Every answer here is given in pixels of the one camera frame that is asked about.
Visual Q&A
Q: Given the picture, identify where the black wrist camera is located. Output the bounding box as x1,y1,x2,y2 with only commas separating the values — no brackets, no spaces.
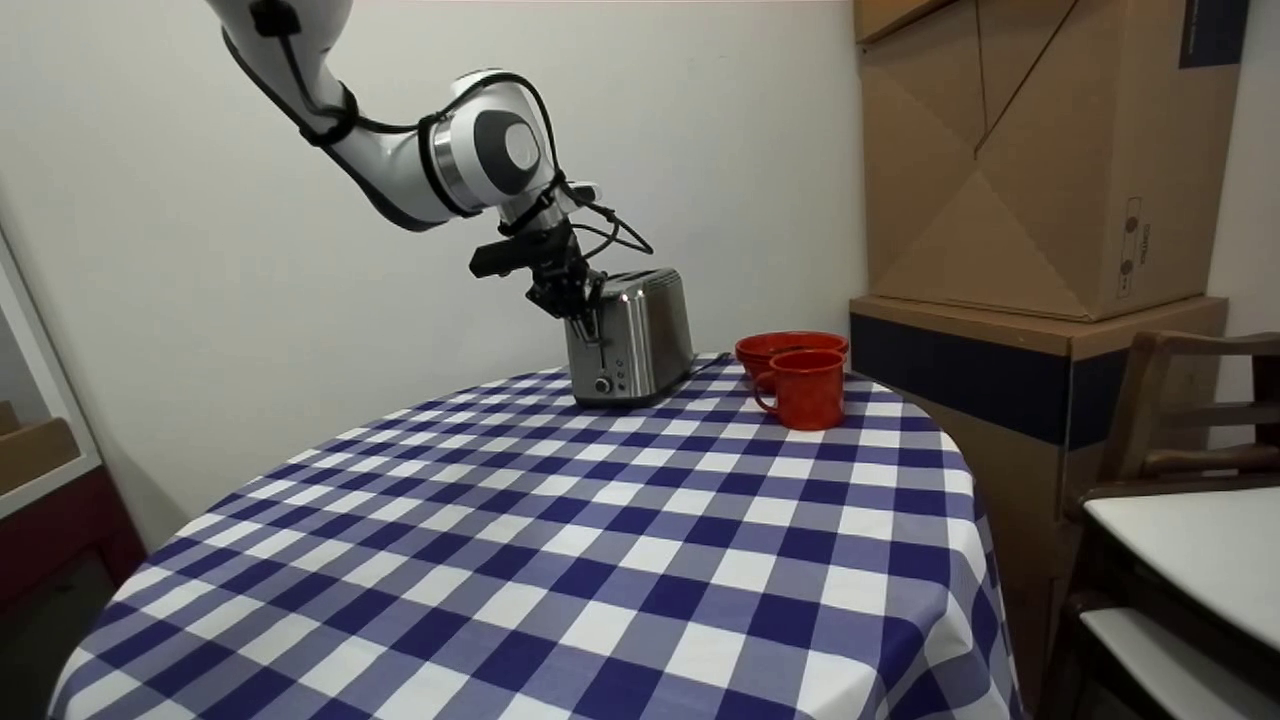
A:
462,237,541,284

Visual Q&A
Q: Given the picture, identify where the dark blue wall poster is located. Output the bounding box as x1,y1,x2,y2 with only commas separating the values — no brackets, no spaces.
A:
1176,0,1252,72

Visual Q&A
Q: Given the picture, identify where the red bowl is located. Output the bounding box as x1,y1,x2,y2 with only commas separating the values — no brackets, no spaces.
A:
731,329,850,394

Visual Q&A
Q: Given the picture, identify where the stainless steel toaster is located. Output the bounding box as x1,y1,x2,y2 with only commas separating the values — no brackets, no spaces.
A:
559,265,701,411

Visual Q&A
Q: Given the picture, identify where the large plain cardboard box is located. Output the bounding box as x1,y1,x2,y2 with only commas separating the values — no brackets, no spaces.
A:
850,0,1252,326

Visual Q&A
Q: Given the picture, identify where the dark red cabinet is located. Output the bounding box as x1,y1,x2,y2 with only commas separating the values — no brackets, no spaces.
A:
0,460,148,619

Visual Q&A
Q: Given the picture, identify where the cardboard box with blue stripe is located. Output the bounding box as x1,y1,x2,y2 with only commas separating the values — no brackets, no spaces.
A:
846,293,1231,680

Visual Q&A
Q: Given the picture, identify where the red mug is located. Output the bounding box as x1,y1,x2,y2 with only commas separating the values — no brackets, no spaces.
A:
746,345,850,436

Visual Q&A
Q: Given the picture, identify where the blue white checkered tablecloth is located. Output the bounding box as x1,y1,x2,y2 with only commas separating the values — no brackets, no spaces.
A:
44,347,1030,720

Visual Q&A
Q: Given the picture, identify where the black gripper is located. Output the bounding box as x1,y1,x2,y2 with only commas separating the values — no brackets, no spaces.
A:
525,223,598,340

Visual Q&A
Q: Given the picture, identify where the white top side table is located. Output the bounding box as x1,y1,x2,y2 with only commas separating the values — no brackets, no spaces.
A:
1039,482,1280,720

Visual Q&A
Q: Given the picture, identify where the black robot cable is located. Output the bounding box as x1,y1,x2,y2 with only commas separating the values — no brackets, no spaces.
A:
556,179,659,272

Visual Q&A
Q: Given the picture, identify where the dark wooden chair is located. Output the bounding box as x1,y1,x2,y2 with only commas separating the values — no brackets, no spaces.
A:
1057,326,1280,525

